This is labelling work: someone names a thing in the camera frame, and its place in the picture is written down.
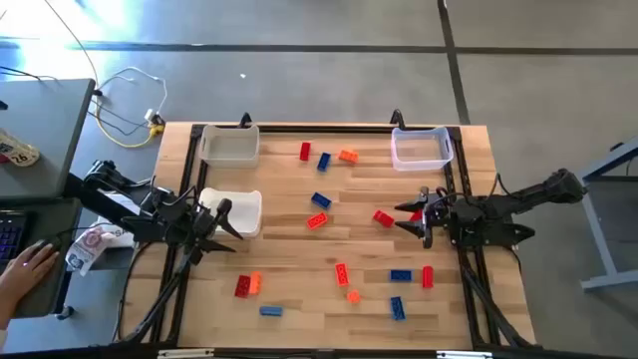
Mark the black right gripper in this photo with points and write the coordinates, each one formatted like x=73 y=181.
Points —
x=434 y=219

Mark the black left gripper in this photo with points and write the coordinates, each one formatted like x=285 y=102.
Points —
x=202 y=229

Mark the red toy brick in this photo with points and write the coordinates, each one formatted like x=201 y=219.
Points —
x=427 y=276
x=242 y=286
x=383 y=218
x=305 y=151
x=416 y=216

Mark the blue toy brick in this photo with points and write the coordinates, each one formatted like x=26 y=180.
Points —
x=270 y=311
x=401 y=275
x=397 y=308
x=324 y=162
x=321 y=200

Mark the orange toy brick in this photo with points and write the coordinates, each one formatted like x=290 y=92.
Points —
x=349 y=156
x=342 y=274
x=255 y=282
x=353 y=296
x=317 y=221

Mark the person's forearm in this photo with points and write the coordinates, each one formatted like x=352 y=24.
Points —
x=3 y=334

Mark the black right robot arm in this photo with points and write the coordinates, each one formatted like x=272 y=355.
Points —
x=518 y=199

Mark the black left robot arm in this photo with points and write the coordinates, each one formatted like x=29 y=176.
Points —
x=109 y=199

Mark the white plastic bin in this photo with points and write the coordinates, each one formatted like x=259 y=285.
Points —
x=246 y=214

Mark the clear plastic bin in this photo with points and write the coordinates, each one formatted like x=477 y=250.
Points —
x=421 y=163

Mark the off-white plastic bin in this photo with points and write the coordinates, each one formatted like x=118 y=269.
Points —
x=229 y=159

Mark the black clamp hook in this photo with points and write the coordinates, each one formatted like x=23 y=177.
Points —
x=244 y=119
x=397 y=118

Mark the white plastic bag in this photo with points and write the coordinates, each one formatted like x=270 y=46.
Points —
x=119 y=234

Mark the white power adapter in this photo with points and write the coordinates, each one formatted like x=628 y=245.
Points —
x=151 y=115

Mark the printed snack bag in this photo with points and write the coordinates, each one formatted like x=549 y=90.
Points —
x=87 y=249

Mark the dark grey desk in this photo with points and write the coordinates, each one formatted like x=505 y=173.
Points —
x=45 y=219

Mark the person's hand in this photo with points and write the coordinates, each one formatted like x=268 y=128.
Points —
x=27 y=271

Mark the black backlit keyboard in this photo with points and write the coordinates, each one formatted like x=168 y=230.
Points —
x=11 y=237

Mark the cream tag number 26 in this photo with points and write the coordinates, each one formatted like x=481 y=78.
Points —
x=17 y=149

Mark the black aluminium table frame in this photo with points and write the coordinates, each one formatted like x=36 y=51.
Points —
x=349 y=129

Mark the silver metal bracket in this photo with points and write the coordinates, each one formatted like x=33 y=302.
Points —
x=187 y=354
x=463 y=355

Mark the grey metal table frame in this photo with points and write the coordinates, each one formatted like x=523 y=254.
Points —
x=615 y=280

